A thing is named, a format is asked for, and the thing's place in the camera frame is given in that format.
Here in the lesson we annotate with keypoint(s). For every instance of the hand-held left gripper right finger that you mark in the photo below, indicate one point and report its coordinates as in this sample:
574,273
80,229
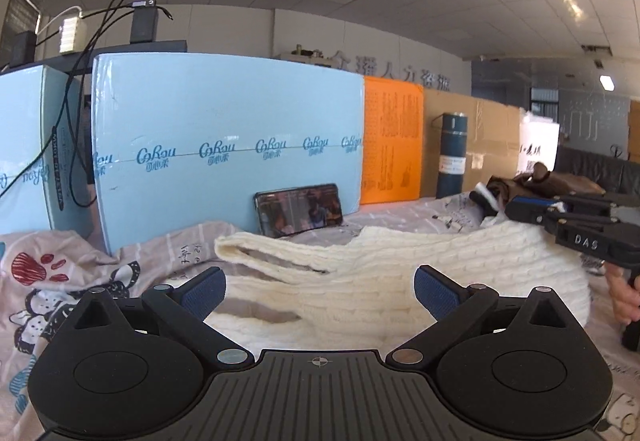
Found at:
434,293

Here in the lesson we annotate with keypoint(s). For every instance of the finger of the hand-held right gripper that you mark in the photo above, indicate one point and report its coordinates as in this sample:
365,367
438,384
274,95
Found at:
525,210
595,200

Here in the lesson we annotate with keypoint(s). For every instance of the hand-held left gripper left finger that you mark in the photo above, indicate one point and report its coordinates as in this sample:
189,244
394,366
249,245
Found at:
202,295

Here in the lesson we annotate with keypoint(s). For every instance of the white knitted sweater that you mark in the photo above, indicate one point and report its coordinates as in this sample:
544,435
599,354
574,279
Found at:
350,281

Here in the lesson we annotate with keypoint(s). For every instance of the person's right hand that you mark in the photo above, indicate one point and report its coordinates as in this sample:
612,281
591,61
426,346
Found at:
625,298

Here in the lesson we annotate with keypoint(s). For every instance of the black sofa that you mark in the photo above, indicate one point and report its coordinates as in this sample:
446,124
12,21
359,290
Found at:
600,168

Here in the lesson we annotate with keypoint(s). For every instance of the brown garment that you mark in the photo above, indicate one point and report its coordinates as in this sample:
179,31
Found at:
550,185

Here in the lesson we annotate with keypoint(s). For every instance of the black and white cloth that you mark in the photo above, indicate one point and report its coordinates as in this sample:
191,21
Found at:
485,201

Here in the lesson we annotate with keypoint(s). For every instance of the white printed board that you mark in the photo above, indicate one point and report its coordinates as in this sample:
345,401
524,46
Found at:
537,146

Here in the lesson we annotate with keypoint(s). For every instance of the brown cardboard sheet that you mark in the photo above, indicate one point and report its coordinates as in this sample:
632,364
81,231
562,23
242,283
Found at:
492,141

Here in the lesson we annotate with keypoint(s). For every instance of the dark blue rolled mat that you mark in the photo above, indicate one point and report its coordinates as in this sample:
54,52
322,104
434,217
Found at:
451,156

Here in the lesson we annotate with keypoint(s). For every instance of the square ceiling light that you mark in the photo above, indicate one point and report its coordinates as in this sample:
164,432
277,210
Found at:
607,81

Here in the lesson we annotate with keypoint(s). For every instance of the black smartphone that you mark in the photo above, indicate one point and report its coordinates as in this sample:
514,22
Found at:
299,211

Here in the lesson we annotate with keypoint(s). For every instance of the cartoon printed bedsheet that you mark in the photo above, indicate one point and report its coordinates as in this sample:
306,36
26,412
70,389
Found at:
55,281

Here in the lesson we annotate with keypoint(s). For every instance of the orange printed board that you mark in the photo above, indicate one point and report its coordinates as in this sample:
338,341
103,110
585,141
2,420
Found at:
392,141

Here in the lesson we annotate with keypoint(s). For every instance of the large light blue foam board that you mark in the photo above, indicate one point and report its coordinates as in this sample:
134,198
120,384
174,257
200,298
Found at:
225,111

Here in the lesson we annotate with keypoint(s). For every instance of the small light blue foam board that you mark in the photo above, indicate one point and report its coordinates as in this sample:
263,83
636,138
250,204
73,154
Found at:
25,146

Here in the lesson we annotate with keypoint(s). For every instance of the black power adapter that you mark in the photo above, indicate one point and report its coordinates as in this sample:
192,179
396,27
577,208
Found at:
143,23

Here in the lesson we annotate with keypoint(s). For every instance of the white power strip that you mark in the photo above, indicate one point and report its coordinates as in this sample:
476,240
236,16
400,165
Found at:
70,35

